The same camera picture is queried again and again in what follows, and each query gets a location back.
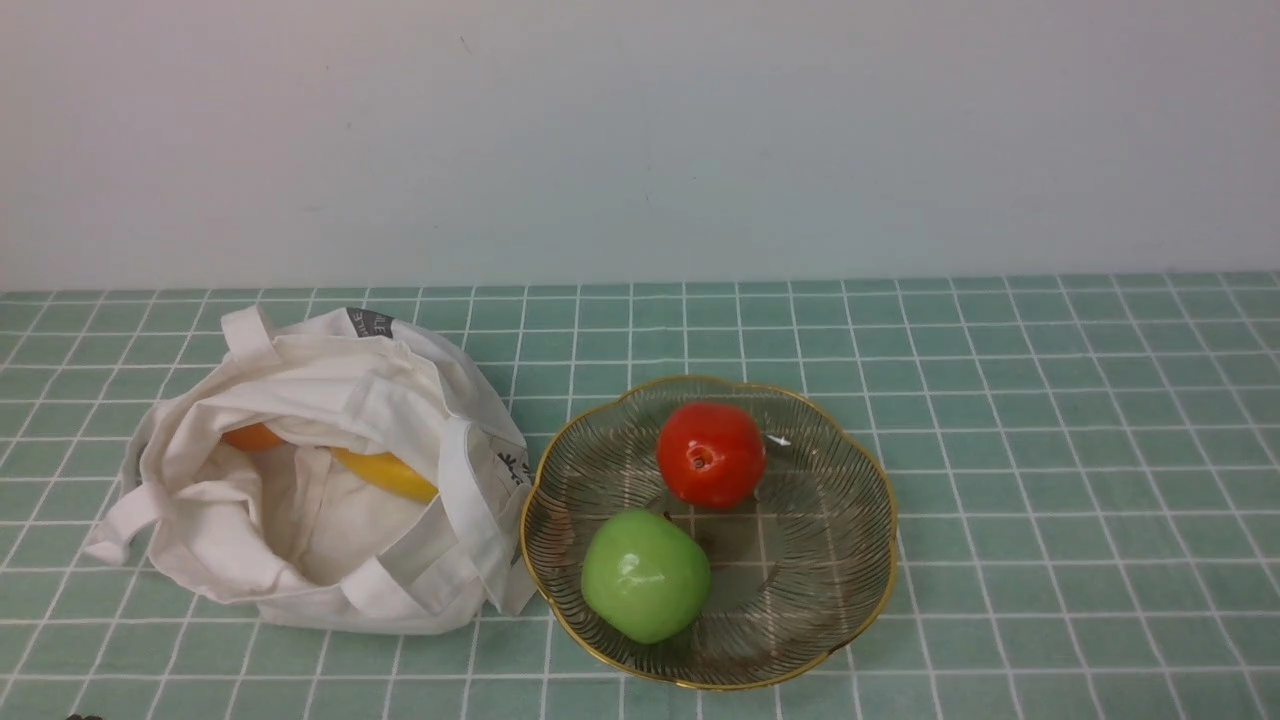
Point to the red apple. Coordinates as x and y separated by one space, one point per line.
711 455

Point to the white cloth tote bag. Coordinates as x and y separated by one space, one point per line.
243 504

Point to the gold-rimmed glass fruit bowl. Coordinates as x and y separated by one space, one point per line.
800 568

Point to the green apple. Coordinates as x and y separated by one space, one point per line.
646 577

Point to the yellow banana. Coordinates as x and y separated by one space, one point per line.
387 472

